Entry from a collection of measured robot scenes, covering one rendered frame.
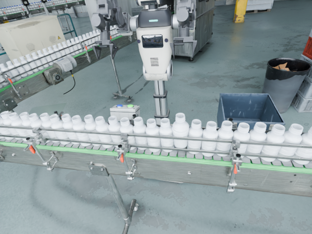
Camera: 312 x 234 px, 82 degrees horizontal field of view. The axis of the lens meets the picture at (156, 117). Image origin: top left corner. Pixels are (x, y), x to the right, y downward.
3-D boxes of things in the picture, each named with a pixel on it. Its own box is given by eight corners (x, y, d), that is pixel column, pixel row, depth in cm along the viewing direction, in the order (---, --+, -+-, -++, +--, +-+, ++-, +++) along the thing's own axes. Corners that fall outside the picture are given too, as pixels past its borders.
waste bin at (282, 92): (259, 115, 249) (273, 72, 210) (252, 98, 283) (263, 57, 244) (297, 117, 240) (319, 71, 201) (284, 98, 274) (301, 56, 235)
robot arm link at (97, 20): (113, 10, 103) (99, 11, 105) (103, 0, 92) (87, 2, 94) (113, 32, 105) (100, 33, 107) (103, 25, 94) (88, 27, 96)
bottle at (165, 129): (174, 143, 86) (172, 116, 76) (174, 152, 82) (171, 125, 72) (162, 143, 87) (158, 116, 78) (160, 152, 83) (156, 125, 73)
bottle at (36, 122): (52, 134, 101) (38, 110, 91) (55, 139, 97) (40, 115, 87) (41, 139, 98) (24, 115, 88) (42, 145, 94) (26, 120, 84)
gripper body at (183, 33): (193, 40, 91) (193, 24, 90) (173, 41, 93) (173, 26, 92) (193, 43, 98) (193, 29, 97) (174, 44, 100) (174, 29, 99)
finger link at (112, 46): (112, 58, 101) (112, 40, 100) (101, 58, 104) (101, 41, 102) (119, 60, 108) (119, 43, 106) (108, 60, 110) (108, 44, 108)
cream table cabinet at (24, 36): (61, 63, 499) (40, 15, 427) (76, 66, 472) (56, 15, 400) (22, 81, 426) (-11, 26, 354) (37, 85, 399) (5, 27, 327)
